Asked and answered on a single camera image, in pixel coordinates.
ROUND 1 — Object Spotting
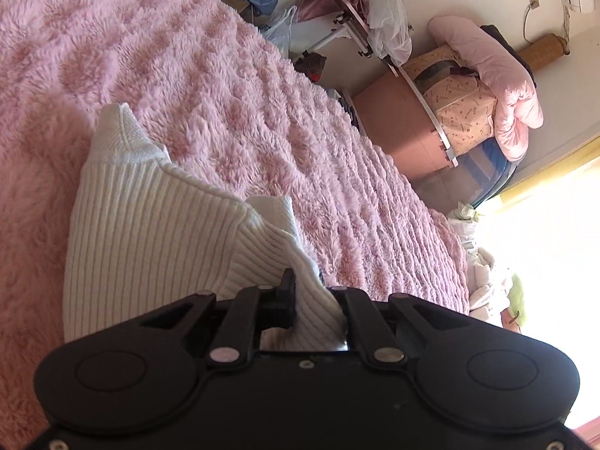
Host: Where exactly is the white ribbed knit sweater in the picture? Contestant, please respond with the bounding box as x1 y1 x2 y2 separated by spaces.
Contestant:
63 103 346 351

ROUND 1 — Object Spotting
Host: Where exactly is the cream plush blanket pile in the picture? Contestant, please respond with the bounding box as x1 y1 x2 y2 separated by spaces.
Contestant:
447 202 522 333

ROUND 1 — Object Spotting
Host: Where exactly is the blue striped storage bag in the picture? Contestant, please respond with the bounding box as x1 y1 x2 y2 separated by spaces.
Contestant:
413 138 520 215

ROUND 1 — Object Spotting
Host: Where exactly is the pink fluffy bed blanket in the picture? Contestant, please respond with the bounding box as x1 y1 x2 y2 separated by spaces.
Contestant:
1 0 469 449

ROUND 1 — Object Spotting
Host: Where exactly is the floral fabric storage bag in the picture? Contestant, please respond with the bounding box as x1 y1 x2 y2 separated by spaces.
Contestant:
403 45 497 156

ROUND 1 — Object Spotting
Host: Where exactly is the pink padded quilt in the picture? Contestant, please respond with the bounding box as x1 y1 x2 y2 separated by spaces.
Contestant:
427 16 544 163

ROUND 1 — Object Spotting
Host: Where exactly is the white plastic bag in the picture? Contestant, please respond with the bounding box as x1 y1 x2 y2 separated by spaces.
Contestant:
347 0 412 67

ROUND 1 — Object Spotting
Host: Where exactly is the white folding rack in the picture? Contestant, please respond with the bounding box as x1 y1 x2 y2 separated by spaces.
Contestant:
292 0 399 72

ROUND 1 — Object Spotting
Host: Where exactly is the woven rolled mat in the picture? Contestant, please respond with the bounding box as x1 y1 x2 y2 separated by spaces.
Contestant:
517 34 570 72

